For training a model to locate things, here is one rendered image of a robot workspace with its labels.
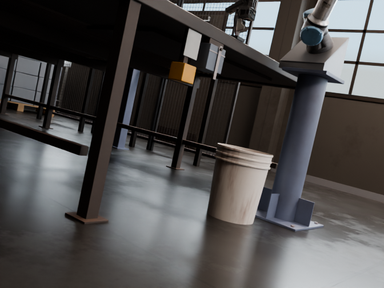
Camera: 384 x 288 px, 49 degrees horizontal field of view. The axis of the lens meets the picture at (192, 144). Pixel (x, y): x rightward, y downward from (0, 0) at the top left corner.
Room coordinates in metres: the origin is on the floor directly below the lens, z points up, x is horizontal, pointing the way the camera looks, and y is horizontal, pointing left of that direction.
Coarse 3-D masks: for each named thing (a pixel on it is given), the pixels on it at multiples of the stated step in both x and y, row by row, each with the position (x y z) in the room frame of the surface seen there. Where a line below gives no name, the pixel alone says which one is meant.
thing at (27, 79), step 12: (0, 60) 6.41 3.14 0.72; (24, 60) 6.62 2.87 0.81; (36, 60) 6.73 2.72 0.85; (0, 72) 6.43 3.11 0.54; (24, 72) 6.64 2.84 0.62; (36, 72) 6.75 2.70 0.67; (0, 84) 6.45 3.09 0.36; (12, 84) 6.62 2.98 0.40; (24, 84) 6.67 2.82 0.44; (36, 84) 6.78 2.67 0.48; (48, 84) 6.89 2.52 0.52; (0, 96) 6.47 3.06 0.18; (24, 96) 6.68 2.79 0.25; (36, 96) 6.80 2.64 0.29; (12, 108) 6.89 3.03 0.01; (36, 108) 7.50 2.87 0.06
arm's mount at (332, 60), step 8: (336, 40) 2.45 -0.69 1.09; (344, 40) 2.42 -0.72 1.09; (296, 48) 2.54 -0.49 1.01; (304, 48) 2.50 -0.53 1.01; (336, 48) 2.37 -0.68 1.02; (344, 48) 2.41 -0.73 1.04; (288, 56) 2.49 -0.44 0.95; (296, 56) 2.45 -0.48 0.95; (304, 56) 2.42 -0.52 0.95; (312, 56) 2.39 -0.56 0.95; (320, 56) 2.36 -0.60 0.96; (328, 56) 2.33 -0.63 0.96; (336, 56) 2.36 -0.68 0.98; (344, 56) 2.42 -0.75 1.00; (280, 64) 2.48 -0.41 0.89; (288, 64) 2.44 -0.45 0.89; (296, 64) 2.41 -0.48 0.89; (304, 64) 2.37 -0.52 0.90; (312, 64) 2.34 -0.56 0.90; (320, 64) 2.30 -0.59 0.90; (328, 64) 2.31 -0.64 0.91; (336, 64) 2.37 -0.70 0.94; (336, 72) 2.39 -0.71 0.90
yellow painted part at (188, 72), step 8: (184, 40) 1.90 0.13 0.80; (184, 48) 1.89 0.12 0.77; (184, 56) 1.89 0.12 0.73; (176, 64) 1.87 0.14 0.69; (184, 64) 1.84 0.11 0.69; (176, 72) 1.86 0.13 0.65; (184, 72) 1.85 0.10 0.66; (192, 72) 1.89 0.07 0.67; (176, 80) 1.87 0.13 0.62; (184, 80) 1.86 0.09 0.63; (192, 80) 1.90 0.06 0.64
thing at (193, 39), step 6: (192, 30) 1.88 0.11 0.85; (192, 36) 1.89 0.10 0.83; (198, 36) 1.93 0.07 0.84; (186, 42) 1.87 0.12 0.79; (192, 42) 1.90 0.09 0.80; (198, 42) 1.93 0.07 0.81; (186, 48) 1.87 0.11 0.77; (192, 48) 1.90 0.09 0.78; (198, 48) 1.94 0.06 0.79; (186, 54) 1.88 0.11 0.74; (192, 54) 1.91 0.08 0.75
